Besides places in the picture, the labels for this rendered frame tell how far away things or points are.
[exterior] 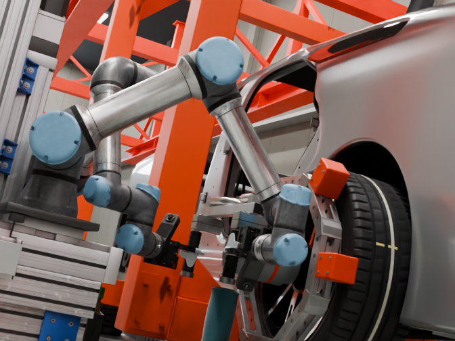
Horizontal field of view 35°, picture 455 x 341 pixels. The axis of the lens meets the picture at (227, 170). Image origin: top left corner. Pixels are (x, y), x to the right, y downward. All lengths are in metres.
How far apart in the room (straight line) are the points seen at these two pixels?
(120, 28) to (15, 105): 2.75
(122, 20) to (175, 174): 2.26
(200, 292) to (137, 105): 1.15
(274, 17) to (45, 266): 3.66
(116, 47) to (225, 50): 3.01
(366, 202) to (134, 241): 0.66
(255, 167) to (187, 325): 0.98
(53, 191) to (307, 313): 0.76
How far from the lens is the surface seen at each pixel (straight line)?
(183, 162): 2.67
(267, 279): 2.21
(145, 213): 1.99
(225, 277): 2.00
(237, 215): 2.00
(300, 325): 2.11
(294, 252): 1.70
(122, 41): 4.74
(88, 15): 7.06
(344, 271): 1.95
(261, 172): 1.85
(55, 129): 1.68
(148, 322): 2.63
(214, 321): 2.28
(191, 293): 2.69
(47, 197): 1.79
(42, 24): 2.14
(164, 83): 1.72
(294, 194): 1.73
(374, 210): 2.11
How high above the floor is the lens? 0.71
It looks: 10 degrees up
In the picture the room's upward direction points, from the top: 12 degrees clockwise
